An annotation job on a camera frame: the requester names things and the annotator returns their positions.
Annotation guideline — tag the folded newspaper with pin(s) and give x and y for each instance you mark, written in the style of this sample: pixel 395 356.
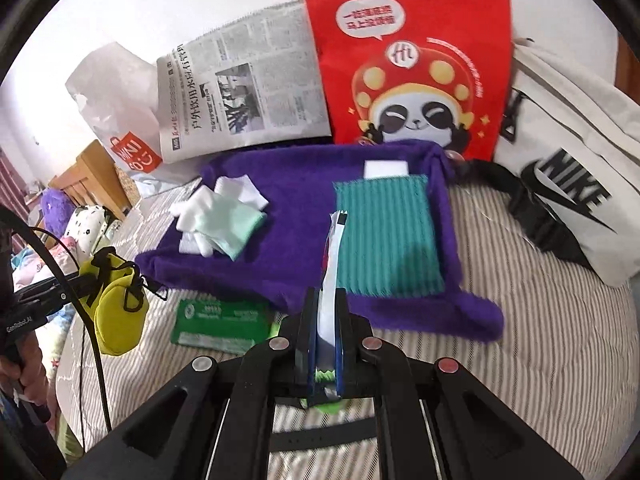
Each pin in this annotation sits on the folded newspaper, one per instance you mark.
pixel 250 60

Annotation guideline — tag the wooden headboard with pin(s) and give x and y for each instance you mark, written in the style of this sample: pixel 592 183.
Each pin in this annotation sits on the wooden headboard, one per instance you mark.
pixel 95 180

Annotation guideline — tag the white plastic shopping bag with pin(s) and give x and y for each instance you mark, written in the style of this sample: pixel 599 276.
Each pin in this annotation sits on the white plastic shopping bag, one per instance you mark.
pixel 110 85

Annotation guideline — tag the person's left hand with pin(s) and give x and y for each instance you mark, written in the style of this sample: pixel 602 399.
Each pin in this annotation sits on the person's left hand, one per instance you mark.
pixel 36 360

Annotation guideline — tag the red paper bag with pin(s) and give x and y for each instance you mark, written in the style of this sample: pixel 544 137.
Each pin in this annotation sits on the red paper bag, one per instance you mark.
pixel 410 35

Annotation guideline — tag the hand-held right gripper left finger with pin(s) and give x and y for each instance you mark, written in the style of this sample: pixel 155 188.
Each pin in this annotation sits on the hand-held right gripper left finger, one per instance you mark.
pixel 305 320

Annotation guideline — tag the white gauze cloth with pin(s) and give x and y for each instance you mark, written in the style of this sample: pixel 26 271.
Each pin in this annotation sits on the white gauze cloth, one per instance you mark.
pixel 240 190

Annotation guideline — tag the white mint sock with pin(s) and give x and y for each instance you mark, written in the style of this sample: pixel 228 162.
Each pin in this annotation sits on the white mint sock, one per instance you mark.
pixel 220 220

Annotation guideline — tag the striped bed sheet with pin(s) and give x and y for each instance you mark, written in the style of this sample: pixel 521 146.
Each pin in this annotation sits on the striped bed sheet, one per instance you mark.
pixel 525 360

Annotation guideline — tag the yellow pouch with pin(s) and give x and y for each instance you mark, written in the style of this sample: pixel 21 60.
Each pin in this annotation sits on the yellow pouch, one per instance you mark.
pixel 117 320

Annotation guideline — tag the teal knit cloth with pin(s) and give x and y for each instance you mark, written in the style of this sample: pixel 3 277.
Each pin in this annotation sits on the teal knit cloth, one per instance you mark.
pixel 390 230

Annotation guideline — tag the floral pillow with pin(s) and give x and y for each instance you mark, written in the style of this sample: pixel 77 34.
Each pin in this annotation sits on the floral pillow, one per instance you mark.
pixel 85 225

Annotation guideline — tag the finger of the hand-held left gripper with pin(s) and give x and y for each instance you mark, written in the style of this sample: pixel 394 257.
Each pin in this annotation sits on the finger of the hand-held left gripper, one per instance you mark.
pixel 75 280

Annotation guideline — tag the purple towel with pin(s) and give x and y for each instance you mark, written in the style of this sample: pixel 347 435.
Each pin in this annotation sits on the purple towel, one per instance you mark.
pixel 300 195

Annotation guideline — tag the colourful blanket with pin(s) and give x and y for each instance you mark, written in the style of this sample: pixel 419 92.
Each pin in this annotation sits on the colourful blanket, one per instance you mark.
pixel 30 262

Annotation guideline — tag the white waist bag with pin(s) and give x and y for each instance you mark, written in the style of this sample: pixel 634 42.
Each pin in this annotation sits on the white waist bag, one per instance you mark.
pixel 565 110

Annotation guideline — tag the purple plush toy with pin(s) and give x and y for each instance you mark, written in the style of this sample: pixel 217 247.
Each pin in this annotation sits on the purple plush toy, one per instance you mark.
pixel 56 207

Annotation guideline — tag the white sponge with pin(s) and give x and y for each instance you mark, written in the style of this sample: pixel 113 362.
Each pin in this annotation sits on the white sponge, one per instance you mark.
pixel 385 169

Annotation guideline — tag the light green tissue pack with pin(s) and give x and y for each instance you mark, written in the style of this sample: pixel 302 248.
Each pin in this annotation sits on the light green tissue pack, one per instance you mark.
pixel 327 285

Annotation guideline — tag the dark green sachet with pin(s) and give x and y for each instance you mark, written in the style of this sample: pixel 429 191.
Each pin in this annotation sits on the dark green sachet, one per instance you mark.
pixel 220 322

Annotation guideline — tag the red patterned curtain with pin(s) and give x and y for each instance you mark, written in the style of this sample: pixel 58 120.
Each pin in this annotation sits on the red patterned curtain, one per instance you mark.
pixel 12 180

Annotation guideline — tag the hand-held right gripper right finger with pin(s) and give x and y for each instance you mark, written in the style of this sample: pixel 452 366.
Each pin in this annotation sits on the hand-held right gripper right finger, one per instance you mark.
pixel 347 320

